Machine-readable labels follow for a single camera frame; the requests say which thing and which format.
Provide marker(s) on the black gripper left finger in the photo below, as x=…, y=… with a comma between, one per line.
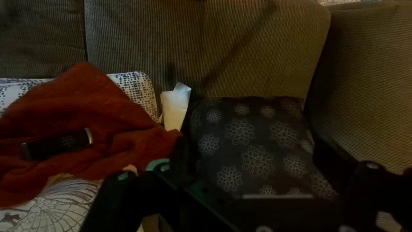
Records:
x=126, y=199

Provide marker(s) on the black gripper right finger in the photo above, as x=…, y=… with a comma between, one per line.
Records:
x=372, y=189

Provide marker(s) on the red-orange towel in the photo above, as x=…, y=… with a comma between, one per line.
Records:
x=83, y=97

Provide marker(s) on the white shell embroidered pillow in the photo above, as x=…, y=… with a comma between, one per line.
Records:
x=61, y=207

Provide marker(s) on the black remote control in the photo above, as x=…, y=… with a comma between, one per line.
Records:
x=57, y=145

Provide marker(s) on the white folded cloth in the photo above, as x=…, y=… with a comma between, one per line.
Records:
x=176, y=106

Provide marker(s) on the white black-dotted pillow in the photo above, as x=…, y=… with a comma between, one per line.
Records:
x=136, y=85

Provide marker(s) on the olive green sofa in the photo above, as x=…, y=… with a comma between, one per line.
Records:
x=350, y=61

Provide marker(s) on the dark floral patterned pillow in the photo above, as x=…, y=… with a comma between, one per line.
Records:
x=256, y=146

